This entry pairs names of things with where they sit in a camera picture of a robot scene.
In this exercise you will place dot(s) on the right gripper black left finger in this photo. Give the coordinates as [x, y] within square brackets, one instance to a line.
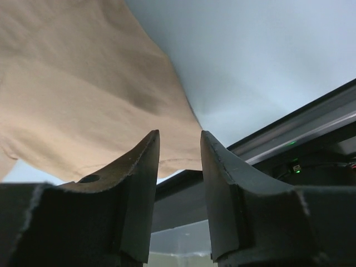
[123, 194]

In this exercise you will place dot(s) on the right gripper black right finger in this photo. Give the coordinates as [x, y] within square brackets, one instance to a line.
[227, 178]

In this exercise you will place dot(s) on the beige t shirt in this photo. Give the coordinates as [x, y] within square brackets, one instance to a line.
[81, 84]

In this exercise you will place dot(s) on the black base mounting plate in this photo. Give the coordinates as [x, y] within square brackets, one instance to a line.
[179, 201]

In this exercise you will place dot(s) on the aluminium frame rail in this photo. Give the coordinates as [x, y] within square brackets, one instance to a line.
[326, 114]

